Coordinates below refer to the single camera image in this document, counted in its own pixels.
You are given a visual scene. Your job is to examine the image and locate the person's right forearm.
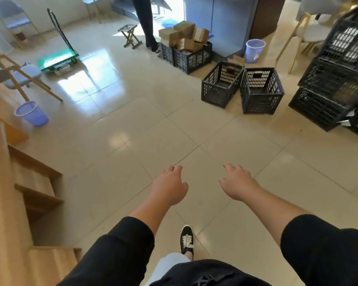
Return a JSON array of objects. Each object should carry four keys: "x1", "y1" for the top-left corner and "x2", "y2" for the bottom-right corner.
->
[{"x1": 242, "y1": 187, "x2": 312, "y2": 247}]

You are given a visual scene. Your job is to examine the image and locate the green platform trolley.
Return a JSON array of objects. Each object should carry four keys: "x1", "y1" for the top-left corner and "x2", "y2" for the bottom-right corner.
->
[{"x1": 37, "y1": 8, "x2": 80, "y2": 72}]

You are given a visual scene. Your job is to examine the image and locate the grey folding chair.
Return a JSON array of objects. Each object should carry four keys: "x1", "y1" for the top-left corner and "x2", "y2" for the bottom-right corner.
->
[{"x1": 0, "y1": 0, "x2": 46, "y2": 43}]

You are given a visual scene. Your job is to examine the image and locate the black shirt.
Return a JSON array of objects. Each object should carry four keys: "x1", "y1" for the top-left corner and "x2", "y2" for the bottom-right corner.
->
[{"x1": 57, "y1": 214, "x2": 358, "y2": 286}]

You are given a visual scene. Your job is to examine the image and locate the light grey trouser leg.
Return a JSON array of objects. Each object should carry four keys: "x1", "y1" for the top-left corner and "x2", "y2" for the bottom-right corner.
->
[{"x1": 145, "y1": 253, "x2": 192, "y2": 286}]

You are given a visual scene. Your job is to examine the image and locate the brown cardboard box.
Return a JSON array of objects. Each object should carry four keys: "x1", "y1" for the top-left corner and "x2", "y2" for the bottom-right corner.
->
[
  {"x1": 158, "y1": 27, "x2": 182, "y2": 47},
  {"x1": 183, "y1": 38, "x2": 205, "y2": 53},
  {"x1": 192, "y1": 27, "x2": 210, "y2": 44},
  {"x1": 173, "y1": 21, "x2": 196, "y2": 40}
]

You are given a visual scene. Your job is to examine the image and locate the purple plastic bucket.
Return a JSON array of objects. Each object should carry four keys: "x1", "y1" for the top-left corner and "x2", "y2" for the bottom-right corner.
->
[
  {"x1": 14, "y1": 101, "x2": 49, "y2": 127},
  {"x1": 245, "y1": 39, "x2": 266, "y2": 64}
]

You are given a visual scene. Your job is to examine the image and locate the wooden staircase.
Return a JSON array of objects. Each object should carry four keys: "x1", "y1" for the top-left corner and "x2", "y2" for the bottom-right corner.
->
[{"x1": 0, "y1": 110, "x2": 82, "y2": 286}]

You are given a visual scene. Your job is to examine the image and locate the wooden chair with grey seat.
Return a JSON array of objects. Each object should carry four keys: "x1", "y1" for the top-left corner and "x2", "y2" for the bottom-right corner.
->
[{"x1": 0, "y1": 53, "x2": 64, "y2": 103}]

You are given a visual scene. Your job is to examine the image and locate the blue cabinet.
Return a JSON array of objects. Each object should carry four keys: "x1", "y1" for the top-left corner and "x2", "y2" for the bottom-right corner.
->
[{"x1": 183, "y1": 0, "x2": 259, "y2": 59}]

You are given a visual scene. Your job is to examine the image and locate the person's right hand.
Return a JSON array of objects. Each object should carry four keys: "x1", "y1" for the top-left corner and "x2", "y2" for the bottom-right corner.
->
[{"x1": 219, "y1": 163, "x2": 261, "y2": 202}]

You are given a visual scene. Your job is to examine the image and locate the wooden chair with blue seat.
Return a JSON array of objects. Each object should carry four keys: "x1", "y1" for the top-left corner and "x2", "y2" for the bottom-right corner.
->
[{"x1": 82, "y1": 0, "x2": 104, "y2": 24}]

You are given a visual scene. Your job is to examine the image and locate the person's left forearm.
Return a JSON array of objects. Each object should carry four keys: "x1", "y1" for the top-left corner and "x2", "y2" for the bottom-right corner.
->
[{"x1": 129, "y1": 196, "x2": 176, "y2": 237}]

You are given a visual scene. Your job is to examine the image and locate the person's left hand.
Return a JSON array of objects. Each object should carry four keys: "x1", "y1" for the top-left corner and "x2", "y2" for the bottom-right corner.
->
[{"x1": 151, "y1": 165, "x2": 189, "y2": 206}]

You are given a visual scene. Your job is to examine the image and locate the black crate with cardboard boxes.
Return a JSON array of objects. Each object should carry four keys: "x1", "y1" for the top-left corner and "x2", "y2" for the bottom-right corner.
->
[{"x1": 172, "y1": 42, "x2": 213, "y2": 75}]

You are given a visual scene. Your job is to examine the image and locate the small white box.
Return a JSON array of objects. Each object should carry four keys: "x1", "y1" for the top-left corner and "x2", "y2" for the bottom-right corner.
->
[{"x1": 54, "y1": 64, "x2": 72, "y2": 76}]

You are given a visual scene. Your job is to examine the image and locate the black shoe with white laces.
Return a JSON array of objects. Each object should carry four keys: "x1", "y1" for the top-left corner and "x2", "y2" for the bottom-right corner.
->
[{"x1": 180, "y1": 225, "x2": 195, "y2": 257}]

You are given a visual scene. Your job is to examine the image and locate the brown wooden panel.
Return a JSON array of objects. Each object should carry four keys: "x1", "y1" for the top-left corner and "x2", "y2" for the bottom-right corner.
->
[{"x1": 249, "y1": 0, "x2": 287, "y2": 41}]

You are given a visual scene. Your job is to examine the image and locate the small flat cardboard box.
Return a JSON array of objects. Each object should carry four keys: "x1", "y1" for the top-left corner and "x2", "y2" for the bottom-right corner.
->
[{"x1": 227, "y1": 55, "x2": 246, "y2": 68}]

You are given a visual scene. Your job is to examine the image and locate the small folding stool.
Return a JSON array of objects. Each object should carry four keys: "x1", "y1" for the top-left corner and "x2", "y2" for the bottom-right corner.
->
[{"x1": 118, "y1": 24, "x2": 143, "y2": 50}]

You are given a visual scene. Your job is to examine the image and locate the wooden chair with white seat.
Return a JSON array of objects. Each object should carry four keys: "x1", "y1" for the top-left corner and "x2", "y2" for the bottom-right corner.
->
[{"x1": 275, "y1": 0, "x2": 358, "y2": 75}]

